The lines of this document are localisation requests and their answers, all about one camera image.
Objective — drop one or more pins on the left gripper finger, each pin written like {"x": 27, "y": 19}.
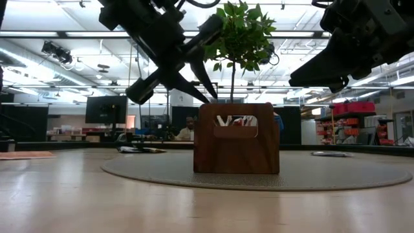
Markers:
{"x": 202, "y": 77}
{"x": 184, "y": 87}

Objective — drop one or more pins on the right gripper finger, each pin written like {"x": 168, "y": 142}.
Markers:
{"x": 338, "y": 86}
{"x": 336, "y": 64}

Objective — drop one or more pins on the brown wooden caddy box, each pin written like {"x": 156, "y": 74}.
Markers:
{"x": 236, "y": 155}

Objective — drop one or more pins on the shelf with red bins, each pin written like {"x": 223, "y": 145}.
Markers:
{"x": 355, "y": 106}

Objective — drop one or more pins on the yellow pole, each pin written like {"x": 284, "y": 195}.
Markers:
{"x": 332, "y": 129}

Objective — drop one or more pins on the person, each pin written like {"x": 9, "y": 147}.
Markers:
{"x": 187, "y": 133}
{"x": 280, "y": 124}

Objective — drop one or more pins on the small green potted tree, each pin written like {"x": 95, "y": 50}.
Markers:
{"x": 246, "y": 35}

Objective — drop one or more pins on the black computer monitor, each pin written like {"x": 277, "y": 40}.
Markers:
{"x": 106, "y": 110}

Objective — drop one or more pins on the round grey placemat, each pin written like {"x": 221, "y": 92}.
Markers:
{"x": 155, "y": 171}

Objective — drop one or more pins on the black ceiling spotlight cluster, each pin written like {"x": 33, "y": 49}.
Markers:
{"x": 56, "y": 51}

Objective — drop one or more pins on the cluttered workbench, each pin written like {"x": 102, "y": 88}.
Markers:
{"x": 71, "y": 135}

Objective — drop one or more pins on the black table edge rail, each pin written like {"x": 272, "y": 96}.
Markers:
{"x": 64, "y": 145}

